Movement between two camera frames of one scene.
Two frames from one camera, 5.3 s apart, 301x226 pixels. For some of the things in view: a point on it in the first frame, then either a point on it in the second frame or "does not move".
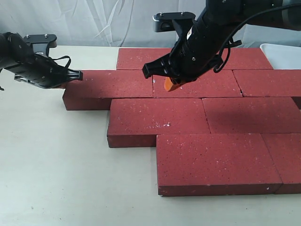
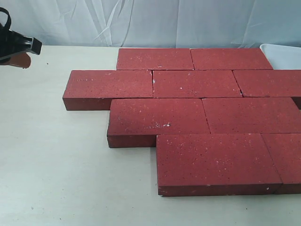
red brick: [212, 83] does not move
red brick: [95, 91] does not move
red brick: [137, 122] does not move
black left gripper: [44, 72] → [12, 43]
